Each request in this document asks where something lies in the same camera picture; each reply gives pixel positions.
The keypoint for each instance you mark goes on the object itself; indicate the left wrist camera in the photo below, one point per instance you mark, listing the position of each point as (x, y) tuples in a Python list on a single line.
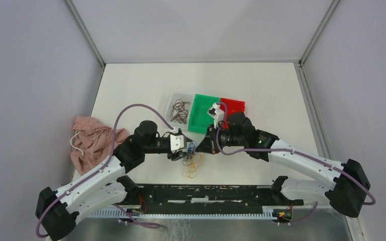
[(178, 141)]

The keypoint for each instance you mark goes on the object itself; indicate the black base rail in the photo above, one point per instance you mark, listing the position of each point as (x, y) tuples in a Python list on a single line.
[(205, 199)]

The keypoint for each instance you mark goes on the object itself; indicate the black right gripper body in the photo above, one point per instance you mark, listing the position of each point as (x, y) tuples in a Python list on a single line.
[(212, 133)]

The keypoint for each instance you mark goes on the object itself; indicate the green plastic bin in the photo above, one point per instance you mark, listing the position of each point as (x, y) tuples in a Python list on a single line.
[(199, 119)]

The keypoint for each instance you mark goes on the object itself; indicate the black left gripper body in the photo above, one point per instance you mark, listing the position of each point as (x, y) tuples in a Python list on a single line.
[(173, 155)]

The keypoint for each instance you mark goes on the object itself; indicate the clear plastic bin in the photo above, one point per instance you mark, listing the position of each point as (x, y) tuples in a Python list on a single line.
[(177, 111)]

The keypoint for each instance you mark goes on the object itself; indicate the pink cloth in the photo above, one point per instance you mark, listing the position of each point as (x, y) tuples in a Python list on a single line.
[(91, 143)]

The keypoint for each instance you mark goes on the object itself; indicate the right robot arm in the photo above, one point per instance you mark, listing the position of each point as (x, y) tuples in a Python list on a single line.
[(343, 185)]

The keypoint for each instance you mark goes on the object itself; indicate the red plastic bin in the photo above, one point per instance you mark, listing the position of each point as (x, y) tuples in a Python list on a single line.
[(233, 107)]

